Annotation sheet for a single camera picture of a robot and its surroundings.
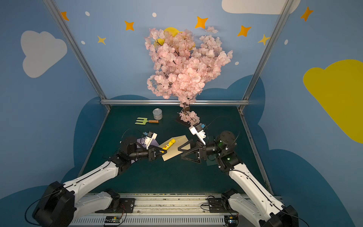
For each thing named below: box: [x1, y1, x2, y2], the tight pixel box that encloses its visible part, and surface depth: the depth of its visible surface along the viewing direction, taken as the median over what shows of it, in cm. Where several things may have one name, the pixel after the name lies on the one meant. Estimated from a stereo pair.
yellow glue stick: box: [160, 138, 176, 154], surface depth 76 cm
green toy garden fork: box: [134, 117, 160, 125], surface depth 113 cm
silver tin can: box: [152, 107, 163, 121], surface depth 113 cm
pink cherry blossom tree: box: [144, 26, 234, 125], surface depth 74 cm
